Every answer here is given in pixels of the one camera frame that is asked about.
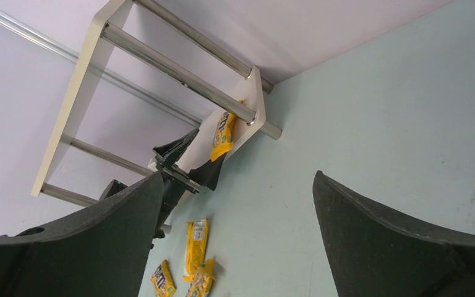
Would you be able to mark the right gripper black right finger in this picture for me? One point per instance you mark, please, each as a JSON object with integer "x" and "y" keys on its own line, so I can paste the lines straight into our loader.
{"x": 375, "y": 250}

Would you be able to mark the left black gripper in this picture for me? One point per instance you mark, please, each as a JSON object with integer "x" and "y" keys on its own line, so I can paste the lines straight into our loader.
{"x": 167, "y": 155}

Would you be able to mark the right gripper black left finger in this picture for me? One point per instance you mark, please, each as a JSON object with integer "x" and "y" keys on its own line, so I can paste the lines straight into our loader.
{"x": 101, "y": 250}

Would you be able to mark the yellow M&M bag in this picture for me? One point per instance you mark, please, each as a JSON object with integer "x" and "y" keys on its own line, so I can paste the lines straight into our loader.
{"x": 222, "y": 140}
{"x": 162, "y": 281}
{"x": 202, "y": 280}

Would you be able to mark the yellow candy bag barcode up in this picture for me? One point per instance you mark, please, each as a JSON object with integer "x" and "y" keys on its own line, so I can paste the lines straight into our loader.
{"x": 196, "y": 244}

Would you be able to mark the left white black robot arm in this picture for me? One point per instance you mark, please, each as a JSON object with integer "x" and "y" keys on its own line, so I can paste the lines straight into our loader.
{"x": 168, "y": 201}

